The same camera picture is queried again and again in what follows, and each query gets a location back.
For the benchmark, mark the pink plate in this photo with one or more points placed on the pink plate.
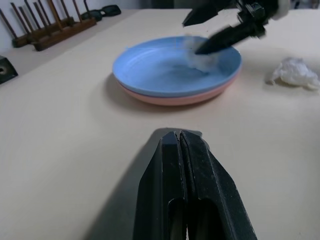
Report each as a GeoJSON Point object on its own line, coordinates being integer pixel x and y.
{"type": "Point", "coordinates": [175, 100]}

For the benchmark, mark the brown wooden plate rack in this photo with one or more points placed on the brown wooden plate rack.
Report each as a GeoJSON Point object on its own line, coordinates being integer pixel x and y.
{"type": "Point", "coordinates": [62, 37]}

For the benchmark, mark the blue plate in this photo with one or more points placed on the blue plate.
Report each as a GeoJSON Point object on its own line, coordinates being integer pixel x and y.
{"type": "Point", "coordinates": [155, 67]}

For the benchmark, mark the black sunglasses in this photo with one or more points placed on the black sunglasses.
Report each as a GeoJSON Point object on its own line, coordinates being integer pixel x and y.
{"type": "Point", "coordinates": [112, 10]}

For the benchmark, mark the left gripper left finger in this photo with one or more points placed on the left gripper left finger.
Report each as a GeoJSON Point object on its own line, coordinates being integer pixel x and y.
{"type": "Point", "coordinates": [155, 187]}

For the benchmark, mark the white tissue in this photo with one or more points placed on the white tissue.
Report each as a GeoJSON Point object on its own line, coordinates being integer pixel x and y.
{"type": "Point", "coordinates": [292, 72]}
{"type": "Point", "coordinates": [200, 63]}

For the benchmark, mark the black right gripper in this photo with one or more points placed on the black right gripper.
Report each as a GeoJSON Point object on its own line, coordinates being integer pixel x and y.
{"type": "Point", "coordinates": [257, 12]}

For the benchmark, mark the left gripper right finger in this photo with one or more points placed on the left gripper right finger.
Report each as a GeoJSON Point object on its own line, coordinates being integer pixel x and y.
{"type": "Point", "coordinates": [220, 200]}

